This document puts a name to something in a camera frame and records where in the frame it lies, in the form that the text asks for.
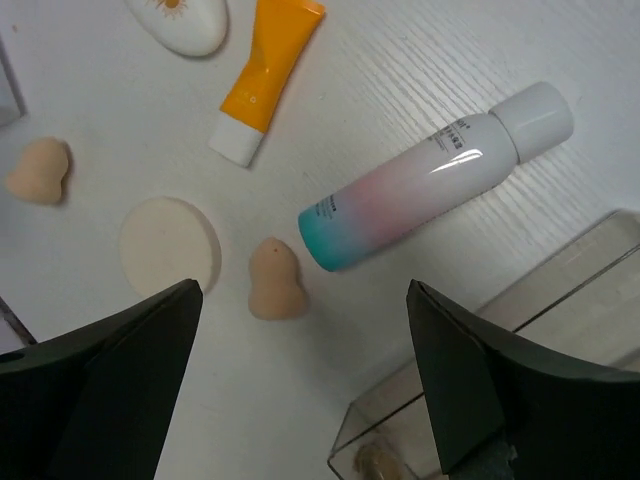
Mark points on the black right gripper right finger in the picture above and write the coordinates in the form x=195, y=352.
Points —
x=504, y=407

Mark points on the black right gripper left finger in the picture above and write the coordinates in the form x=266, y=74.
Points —
x=97, y=402

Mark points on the pink teal gradient spray bottle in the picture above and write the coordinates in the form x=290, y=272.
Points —
x=458, y=163

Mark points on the beige makeup sponge right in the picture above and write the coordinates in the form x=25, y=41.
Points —
x=277, y=291

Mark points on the beige makeup sponge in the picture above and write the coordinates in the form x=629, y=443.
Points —
x=277, y=291
x=40, y=173

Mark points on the beige makeup sponge left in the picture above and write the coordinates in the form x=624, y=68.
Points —
x=40, y=173

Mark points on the clear organizer bin left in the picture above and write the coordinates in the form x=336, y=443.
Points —
x=582, y=301

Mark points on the round beige powder puff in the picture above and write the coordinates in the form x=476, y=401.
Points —
x=164, y=240

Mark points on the white oval compact bottle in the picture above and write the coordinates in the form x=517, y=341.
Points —
x=192, y=28

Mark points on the orange cream tube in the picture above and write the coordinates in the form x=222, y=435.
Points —
x=281, y=31

